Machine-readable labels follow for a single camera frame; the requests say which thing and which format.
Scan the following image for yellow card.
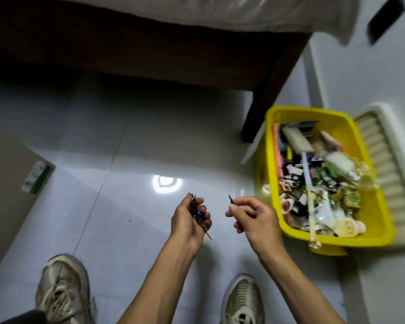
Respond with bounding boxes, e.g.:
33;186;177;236
334;219;367;239

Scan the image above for green white small box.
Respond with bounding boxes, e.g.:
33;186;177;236
21;161;52;195

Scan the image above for person's left forearm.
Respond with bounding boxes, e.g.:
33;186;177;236
116;238;203;324

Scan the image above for white skirting board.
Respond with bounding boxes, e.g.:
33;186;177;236
302;43;326;108

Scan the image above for scatter of black hairpins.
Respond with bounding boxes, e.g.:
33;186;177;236
189;193;235;241

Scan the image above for person's shoe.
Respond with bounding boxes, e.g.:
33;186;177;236
220;274;266;324
35;253;97;324

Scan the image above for white bin lid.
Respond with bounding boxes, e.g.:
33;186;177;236
352;103;405;247

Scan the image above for clear bag of floss picks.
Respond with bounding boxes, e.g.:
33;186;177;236
325;151;378;191

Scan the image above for green yellow tea sachet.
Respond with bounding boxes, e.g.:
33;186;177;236
344;190;361;209

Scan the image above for brown cardboard panel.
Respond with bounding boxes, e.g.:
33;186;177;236
0;126;56;284

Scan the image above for person's right shoe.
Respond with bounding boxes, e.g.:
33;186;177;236
220;274;266;324

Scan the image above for person's left hand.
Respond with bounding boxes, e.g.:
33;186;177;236
170;193;212;248

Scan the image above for yellow plastic bin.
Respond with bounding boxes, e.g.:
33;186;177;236
253;105;397;257

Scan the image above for pink white bunny packet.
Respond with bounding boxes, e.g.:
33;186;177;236
319;130;343;152

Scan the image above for black wall socket plate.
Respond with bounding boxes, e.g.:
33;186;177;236
367;0;405;46

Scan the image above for dark wooden bed frame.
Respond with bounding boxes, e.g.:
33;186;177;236
0;0;313;144

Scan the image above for person's right hand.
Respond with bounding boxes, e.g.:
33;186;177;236
225;196;286;257

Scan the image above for orange pencil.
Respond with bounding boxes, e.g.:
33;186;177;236
272;123;284;181

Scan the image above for person's right forearm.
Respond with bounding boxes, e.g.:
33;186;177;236
258;249;347;324

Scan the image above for white sponge block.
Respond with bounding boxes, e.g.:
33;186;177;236
281;126;315;155

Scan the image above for person's left shoe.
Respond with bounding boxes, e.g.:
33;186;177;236
35;253;97;324

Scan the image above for person's dark trousers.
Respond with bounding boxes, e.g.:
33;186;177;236
0;308;50;324

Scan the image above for wooden chopsticks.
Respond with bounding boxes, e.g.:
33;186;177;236
300;151;322;250

